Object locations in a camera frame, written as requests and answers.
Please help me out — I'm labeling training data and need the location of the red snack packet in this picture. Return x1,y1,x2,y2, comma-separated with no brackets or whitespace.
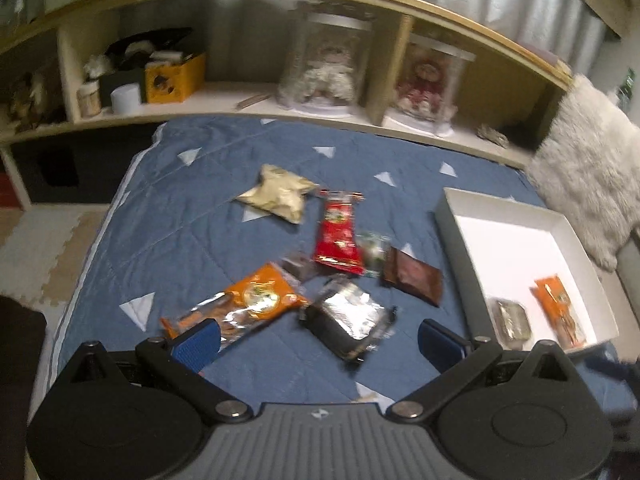
312,189,367,276

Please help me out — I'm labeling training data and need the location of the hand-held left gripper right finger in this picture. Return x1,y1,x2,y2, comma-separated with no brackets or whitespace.
390,319,577,423

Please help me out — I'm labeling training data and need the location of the white fluffy blanket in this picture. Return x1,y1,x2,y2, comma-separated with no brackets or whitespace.
527,75,640,272

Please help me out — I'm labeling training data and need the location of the small clear jar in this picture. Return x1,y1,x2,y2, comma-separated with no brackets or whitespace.
77,82,102,120

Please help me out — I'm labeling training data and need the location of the white cylinder cup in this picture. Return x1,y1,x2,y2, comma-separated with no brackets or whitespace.
111,85,142,115

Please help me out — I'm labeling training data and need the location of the white doll in clear case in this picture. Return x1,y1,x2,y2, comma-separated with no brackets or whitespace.
277,2,376,117

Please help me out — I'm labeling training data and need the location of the red doll in clear case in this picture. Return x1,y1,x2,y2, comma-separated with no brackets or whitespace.
390,35,476,137

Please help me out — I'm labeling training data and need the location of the silver black snack packet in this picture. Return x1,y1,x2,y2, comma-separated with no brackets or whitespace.
298,280,401,363

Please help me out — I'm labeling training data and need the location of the beige foam floor mat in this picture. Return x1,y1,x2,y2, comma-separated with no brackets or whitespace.
0,204,121,307

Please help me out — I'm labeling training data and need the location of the wooden shelf unit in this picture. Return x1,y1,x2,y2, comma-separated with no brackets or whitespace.
0,0,576,211

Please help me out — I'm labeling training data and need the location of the long orange snack packet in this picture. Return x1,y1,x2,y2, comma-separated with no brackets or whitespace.
160,261,308,343

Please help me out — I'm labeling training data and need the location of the black box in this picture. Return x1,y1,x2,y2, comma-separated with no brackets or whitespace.
99,67,147,107

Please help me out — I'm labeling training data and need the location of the dried flower bunch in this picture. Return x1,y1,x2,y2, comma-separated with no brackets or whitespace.
477,125,511,149

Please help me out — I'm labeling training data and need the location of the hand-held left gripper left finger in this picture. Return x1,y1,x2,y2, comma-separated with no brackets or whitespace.
64,319,253,423

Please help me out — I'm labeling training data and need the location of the small orange snack packet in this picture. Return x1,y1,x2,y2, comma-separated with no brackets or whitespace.
530,274,592,351

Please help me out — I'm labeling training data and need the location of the green dotted clear candy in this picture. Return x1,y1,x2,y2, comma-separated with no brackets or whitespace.
356,231,392,278

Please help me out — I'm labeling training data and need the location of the blue quilted blanket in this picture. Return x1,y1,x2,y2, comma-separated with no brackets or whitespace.
50,115,640,411

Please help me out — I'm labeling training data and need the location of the cream snack packet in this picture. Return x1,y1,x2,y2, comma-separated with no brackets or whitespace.
235,163,320,224

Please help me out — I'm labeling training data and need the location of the yellow cardboard box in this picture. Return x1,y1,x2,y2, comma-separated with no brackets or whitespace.
145,52,207,105

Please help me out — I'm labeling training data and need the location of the white cardboard box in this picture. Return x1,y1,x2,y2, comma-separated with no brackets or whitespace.
432,187,621,361

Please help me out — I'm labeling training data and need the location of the brown snack packet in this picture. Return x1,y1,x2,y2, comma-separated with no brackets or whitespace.
380,247,445,307

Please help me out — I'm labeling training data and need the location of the wooden stick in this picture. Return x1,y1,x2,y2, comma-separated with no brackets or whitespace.
236,92,273,110

